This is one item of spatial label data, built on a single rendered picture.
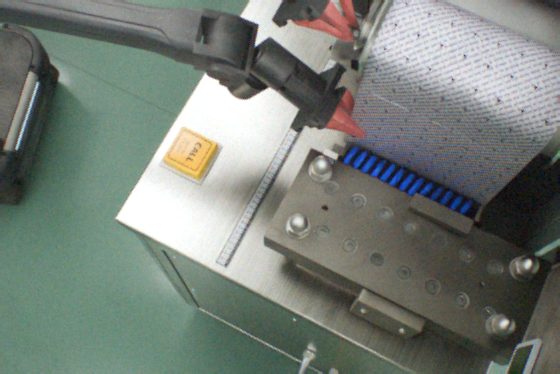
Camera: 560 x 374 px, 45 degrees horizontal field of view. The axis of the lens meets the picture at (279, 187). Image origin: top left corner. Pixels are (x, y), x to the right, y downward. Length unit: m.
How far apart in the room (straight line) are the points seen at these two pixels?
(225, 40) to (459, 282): 0.48
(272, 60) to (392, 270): 0.35
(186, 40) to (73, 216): 1.32
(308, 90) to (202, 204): 0.31
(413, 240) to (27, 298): 1.39
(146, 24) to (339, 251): 0.42
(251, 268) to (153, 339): 0.95
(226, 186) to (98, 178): 1.06
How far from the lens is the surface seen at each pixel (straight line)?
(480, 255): 1.05
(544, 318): 0.88
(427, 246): 1.03
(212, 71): 0.92
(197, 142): 1.17
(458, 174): 1.01
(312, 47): 1.28
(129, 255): 2.10
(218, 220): 1.15
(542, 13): 0.99
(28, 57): 2.14
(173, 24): 0.93
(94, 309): 2.09
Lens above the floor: 2.00
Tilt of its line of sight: 71 degrees down
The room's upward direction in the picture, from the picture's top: 3 degrees clockwise
